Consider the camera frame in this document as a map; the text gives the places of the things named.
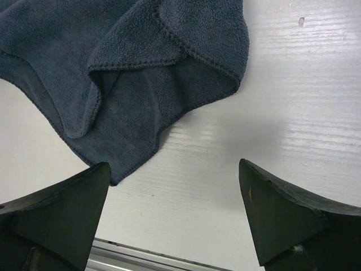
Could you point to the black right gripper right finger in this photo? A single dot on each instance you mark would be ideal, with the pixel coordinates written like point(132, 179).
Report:
point(295, 229)

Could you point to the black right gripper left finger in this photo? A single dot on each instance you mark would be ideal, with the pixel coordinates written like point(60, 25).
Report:
point(54, 228)

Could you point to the dark grey towel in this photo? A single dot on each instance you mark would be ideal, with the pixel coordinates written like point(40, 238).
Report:
point(111, 76)

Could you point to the aluminium mounting rail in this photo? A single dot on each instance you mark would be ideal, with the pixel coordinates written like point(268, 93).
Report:
point(113, 254)

